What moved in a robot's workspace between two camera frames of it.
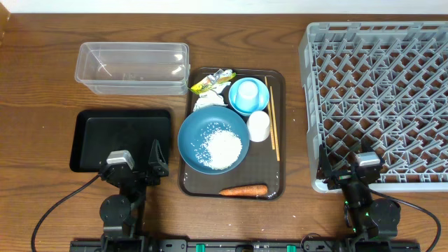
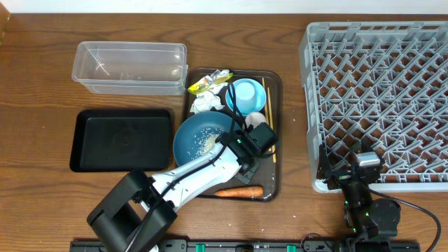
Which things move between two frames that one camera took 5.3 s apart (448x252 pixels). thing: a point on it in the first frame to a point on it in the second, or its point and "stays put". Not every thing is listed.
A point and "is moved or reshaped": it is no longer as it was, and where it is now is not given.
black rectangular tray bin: x=98 y=132 stays put
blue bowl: x=213 y=140 is moved or reshaped
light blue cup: x=247 y=97 stays put
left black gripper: x=160 y=167 to x=248 y=183
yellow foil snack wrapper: x=219 y=77 stays put
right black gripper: x=325 y=171 stays put
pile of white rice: x=218 y=146 is moved or reshaped
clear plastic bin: x=134 y=68 stays put
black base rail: x=245 y=245 stays put
